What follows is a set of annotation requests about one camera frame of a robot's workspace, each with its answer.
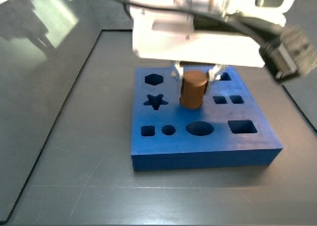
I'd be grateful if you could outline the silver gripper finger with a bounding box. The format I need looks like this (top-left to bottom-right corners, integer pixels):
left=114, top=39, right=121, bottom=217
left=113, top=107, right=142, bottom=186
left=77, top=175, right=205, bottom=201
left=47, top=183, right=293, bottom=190
left=208, top=64, right=227, bottom=82
left=172, top=61, right=185, bottom=80

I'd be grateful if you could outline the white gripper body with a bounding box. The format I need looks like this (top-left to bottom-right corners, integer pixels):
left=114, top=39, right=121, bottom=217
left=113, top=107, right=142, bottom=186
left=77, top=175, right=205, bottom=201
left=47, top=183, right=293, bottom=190
left=129, top=0, right=295, bottom=67

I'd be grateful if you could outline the brown round cylinder peg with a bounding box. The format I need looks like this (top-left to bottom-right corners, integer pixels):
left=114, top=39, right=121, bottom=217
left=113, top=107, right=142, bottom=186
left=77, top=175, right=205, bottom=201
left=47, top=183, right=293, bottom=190
left=180, top=70, right=209, bottom=109

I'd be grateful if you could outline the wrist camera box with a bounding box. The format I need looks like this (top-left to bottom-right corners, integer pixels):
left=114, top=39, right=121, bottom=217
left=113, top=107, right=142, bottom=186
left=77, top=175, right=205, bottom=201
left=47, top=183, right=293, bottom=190
left=259, top=26, right=317, bottom=83

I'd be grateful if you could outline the blue foam shape board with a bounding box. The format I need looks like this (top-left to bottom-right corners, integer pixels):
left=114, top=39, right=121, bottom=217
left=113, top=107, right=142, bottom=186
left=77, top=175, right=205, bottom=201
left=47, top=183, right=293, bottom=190
left=132, top=67, right=283, bottom=171

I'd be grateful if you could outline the black cable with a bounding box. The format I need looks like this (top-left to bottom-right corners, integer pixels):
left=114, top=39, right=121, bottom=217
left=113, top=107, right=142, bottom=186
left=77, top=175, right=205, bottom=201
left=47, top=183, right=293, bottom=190
left=92, top=0, right=291, bottom=52

